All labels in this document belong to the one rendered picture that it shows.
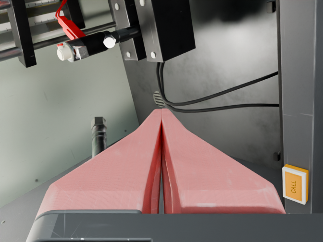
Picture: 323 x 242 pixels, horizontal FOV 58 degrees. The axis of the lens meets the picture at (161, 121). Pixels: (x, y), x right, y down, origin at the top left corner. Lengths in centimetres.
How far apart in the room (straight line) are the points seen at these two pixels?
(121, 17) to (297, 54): 28
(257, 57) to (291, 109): 17
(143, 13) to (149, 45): 5
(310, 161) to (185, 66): 34
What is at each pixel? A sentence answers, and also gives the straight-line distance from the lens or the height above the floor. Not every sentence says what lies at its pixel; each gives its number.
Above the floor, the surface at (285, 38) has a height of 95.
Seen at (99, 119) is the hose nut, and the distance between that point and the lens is 41.
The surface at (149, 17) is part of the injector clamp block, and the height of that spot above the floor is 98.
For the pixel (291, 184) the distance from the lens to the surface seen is 44.
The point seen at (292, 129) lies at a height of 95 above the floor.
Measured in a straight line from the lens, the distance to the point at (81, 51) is 38.
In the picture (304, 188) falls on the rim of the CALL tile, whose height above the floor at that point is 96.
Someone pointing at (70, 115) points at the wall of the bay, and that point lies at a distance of 75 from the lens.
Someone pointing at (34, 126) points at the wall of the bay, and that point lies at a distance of 72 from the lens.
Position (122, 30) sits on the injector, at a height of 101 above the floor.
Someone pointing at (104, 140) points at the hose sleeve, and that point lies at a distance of 38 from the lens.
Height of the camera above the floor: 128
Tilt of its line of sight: 35 degrees down
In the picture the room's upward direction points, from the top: 120 degrees counter-clockwise
